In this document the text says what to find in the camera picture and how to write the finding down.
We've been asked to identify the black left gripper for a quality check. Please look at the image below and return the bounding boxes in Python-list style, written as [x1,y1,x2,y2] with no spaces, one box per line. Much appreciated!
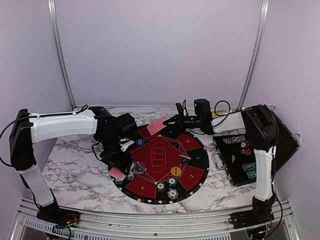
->
[98,134,133,175]

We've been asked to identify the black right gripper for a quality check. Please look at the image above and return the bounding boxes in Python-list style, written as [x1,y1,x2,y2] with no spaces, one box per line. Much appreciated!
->
[163,111,202,134]

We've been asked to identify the red playing card deck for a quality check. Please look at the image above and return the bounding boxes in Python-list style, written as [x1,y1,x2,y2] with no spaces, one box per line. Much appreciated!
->
[109,167,126,181]

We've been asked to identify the blue small blind button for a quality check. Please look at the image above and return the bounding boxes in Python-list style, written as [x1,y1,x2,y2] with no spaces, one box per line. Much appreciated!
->
[135,138,145,147]

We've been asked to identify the triangular all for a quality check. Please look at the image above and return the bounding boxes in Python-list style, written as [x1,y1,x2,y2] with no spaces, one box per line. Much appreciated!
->
[178,154,192,165]

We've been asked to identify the orange big blind button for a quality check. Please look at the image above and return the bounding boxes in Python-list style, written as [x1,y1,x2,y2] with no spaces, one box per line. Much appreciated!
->
[170,166,182,177]

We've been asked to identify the chip stack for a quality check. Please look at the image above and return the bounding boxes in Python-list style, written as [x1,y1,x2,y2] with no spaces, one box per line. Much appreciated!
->
[156,182,166,192]

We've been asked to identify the green chips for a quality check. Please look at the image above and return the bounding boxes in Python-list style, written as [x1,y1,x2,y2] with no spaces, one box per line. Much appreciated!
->
[167,177,178,187]

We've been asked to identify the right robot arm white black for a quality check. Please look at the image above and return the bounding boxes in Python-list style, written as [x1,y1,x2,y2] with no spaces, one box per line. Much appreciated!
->
[163,98,279,224]

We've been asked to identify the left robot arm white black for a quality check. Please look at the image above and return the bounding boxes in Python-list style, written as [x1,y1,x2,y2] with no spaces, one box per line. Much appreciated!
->
[9,105,137,223]

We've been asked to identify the yellow woven bamboo mat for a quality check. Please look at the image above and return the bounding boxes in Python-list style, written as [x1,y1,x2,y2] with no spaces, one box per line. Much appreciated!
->
[211,111,228,119]

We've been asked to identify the round red black poker mat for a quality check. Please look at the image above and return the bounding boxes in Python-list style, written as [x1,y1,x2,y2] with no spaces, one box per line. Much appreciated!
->
[111,125,210,205]

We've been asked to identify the blue white chip row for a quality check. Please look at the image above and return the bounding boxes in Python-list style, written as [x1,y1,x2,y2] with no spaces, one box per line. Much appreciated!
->
[222,135,246,144]

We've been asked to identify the black poker set case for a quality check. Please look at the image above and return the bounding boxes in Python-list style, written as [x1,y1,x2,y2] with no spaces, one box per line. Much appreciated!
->
[213,106,300,187]

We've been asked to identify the red dice in case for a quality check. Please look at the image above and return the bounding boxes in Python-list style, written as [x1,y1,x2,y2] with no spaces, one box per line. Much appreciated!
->
[241,148,252,156]

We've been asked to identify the teal chip row upper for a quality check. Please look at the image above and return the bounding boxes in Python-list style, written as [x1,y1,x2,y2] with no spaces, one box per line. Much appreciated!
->
[242,162,256,172]

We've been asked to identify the teal chip row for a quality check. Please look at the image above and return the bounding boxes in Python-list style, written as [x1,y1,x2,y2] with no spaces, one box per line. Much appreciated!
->
[242,162,256,172]
[246,170,257,180]

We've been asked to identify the teal chip row lower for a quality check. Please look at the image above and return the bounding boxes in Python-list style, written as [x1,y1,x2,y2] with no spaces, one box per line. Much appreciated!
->
[246,170,257,180]

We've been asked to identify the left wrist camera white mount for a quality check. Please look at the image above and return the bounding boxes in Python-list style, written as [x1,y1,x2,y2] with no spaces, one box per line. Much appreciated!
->
[120,140,134,152]

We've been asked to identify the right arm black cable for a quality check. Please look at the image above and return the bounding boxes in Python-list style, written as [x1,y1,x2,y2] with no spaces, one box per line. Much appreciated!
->
[182,99,232,131]

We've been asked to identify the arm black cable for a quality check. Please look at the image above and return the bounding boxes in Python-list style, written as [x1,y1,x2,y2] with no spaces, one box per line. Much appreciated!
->
[0,104,90,167]
[182,99,232,131]

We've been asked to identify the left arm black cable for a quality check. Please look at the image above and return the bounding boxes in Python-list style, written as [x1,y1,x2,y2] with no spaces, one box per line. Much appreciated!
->
[0,104,90,167]

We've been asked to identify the front aluminium rail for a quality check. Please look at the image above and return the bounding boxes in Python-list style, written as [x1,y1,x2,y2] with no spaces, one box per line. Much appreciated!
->
[9,198,301,240]

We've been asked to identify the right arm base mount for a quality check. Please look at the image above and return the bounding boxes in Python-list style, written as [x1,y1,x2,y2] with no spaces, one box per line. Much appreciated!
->
[228,209,275,229]

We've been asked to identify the right aluminium frame post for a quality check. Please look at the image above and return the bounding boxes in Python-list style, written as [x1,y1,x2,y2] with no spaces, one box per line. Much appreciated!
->
[236,0,270,110]

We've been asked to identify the aluminium frame post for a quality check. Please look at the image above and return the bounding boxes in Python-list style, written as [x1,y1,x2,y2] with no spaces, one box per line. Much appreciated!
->
[236,0,270,110]
[47,0,76,109]

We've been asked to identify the left aluminium frame post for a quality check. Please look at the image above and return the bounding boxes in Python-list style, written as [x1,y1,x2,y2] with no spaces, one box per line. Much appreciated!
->
[47,0,76,109]

